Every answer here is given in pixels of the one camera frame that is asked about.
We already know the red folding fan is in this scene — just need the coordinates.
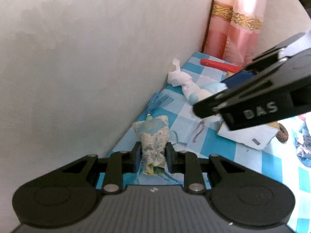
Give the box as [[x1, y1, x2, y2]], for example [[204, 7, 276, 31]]
[[200, 58, 243, 74]]

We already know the gold tissue pack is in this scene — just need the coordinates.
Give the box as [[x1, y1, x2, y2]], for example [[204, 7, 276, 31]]
[[216, 70, 280, 151]]

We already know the blue white checkered tablecloth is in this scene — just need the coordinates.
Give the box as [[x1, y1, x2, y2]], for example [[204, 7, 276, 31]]
[[96, 51, 311, 233]]

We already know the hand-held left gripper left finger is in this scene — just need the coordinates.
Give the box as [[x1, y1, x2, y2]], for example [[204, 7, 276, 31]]
[[59, 141, 142, 195]]

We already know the pink curtain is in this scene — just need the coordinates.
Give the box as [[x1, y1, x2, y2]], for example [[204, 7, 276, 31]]
[[203, 0, 270, 67]]

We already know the floral sachet with blue tassel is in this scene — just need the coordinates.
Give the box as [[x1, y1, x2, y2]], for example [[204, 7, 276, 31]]
[[132, 90, 185, 185]]

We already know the crumpled white tissue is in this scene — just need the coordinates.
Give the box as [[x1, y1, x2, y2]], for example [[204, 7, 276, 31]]
[[167, 58, 202, 96]]

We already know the plastic jar with white lid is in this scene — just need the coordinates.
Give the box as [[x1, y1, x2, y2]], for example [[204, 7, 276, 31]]
[[294, 121, 311, 168]]

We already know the red bead string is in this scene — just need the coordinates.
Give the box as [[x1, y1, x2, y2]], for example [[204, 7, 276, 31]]
[[192, 120, 206, 143]]

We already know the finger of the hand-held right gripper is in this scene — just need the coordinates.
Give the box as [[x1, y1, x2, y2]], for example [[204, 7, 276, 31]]
[[193, 61, 311, 131], [222, 31, 311, 89]]

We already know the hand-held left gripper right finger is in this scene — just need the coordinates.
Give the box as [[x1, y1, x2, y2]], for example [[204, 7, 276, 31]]
[[165, 142, 246, 195]]

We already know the brown hair scrunchie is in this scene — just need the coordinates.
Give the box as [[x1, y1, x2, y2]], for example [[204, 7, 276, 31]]
[[276, 123, 289, 143]]

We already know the doll with teal hair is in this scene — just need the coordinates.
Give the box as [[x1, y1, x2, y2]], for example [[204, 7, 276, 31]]
[[188, 81, 230, 124]]

